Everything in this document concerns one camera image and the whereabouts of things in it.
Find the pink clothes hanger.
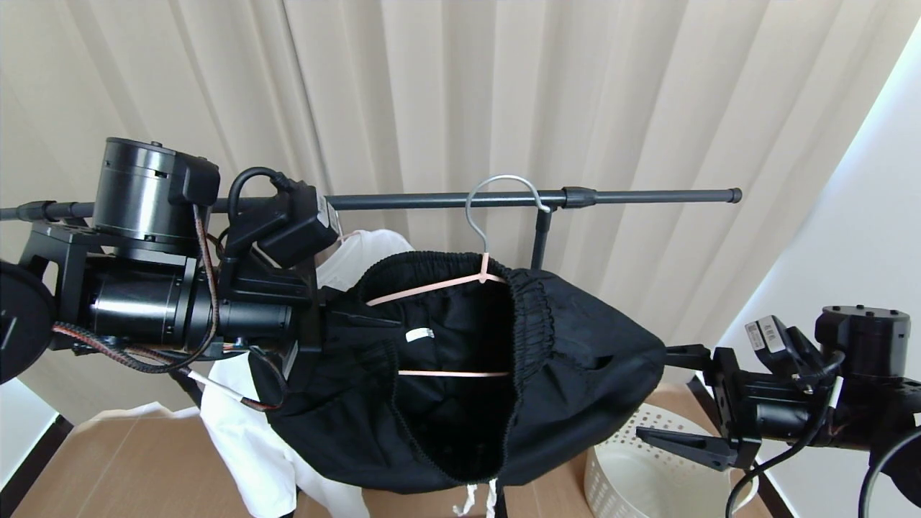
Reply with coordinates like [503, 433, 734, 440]
[366, 175, 552, 379]

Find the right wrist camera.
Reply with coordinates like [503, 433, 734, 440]
[745, 315, 844, 394]

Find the beige curtain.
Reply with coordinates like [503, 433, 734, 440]
[0, 0, 921, 425]

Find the black clothes rack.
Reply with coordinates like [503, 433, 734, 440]
[0, 187, 743, 518]

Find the white printed t-shirt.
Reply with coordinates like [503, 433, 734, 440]
[200, 229, 415, 518]

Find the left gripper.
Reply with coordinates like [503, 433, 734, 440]
[86, 254, 326, 382]

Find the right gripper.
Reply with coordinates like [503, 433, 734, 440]
[635, 343, 837, 473]

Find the white laundry basket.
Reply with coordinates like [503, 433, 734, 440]
[584, 403, 761, 518]

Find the black garment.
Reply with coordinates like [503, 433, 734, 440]
[248, 250, 667, 518]

